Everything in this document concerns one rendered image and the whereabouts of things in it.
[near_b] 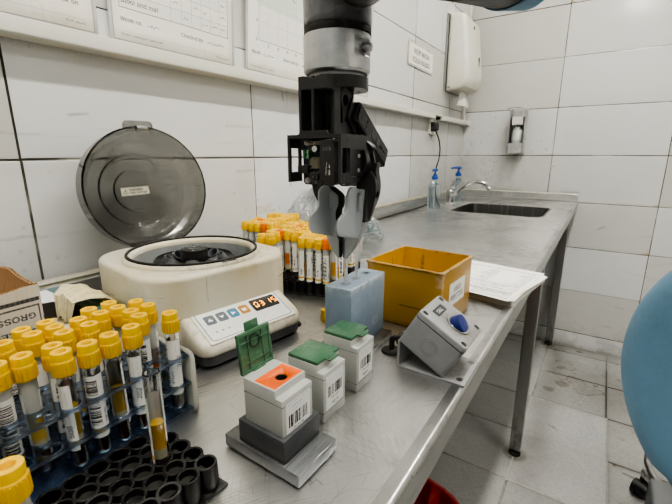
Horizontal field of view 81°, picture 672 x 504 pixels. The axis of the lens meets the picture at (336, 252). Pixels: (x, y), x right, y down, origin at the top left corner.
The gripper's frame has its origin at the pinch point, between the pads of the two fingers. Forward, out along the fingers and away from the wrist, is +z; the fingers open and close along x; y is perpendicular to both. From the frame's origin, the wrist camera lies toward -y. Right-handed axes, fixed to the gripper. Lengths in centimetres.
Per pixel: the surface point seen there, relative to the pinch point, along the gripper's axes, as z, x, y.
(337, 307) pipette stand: 7.8, 0.0, 2.0
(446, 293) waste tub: 8.7, 9.8, -13.5
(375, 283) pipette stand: 6.1, 2.0, -5.0
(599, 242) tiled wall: 37, 37, -220
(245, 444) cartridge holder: 13.7, 2.3, 21.8
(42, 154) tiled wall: -12, -52, 11
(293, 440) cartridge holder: 12.1, 7.0, 20.7
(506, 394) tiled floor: 102, 6, -146
